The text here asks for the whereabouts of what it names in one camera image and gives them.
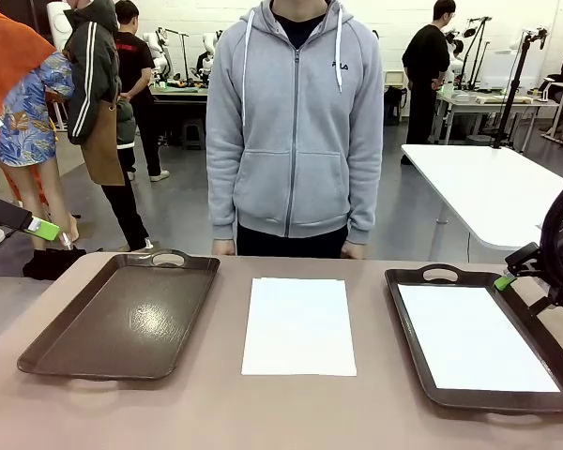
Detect white A4 paper sheet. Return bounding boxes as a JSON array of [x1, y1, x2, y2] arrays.
[[240, 277, 358, 378], [396, 283, 562, 394]]

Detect person's right forearm grey sleeve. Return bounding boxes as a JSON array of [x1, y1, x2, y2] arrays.
[[205, 154, 238, 243]]

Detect white robot link casing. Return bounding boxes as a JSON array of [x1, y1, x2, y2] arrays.
[[46, 0, 72, 53]]

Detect person's left forearm grey sleeve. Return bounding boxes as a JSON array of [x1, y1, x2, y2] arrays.
[[344, 154, 385, 247]]

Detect black cloth bundle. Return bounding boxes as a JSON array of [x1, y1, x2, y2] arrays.
[[22, 247, 88, 281]]

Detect white rounded table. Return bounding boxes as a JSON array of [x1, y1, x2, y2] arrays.
[[401, 143, 563, 251]]

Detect mannequin in floral blue dress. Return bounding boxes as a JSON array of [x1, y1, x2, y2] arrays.
[[0, 51, 81, 252]]

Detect brown plastic serving tray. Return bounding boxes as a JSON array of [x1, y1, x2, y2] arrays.
[[384, 263, 563, 414], [17, 247, 221, 382]]

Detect orange garment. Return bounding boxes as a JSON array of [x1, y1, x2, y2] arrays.
[[0, 2, 57, 146]]

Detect person in striped dark jacket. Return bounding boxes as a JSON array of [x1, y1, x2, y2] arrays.
[[63, 0, 154, 254]]

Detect grey metal desk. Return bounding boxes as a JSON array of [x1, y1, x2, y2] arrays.
[[434, 86, 560, 145]]

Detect black tripod stand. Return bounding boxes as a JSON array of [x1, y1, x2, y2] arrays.
[[492, 27, 550, 150]]

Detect man in black t-shirt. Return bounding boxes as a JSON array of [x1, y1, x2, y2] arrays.
[[114, 0, 171, 183]]

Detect dark work table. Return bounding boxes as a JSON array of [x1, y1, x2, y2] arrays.
[[148, 79, 212, 147]]

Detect grey plastic stool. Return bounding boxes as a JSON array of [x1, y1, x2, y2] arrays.
[[182, 118, 206, 151]]

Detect man in black sweater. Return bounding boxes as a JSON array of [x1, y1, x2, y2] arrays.
[[401, 0, 456, 166]]

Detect person in grey hoodie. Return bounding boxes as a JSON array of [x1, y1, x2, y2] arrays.
[[205, 0, 385, 258]]

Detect black braided cable sleeve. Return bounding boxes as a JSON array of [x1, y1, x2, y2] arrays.
[[538, 171, 563, 287]]

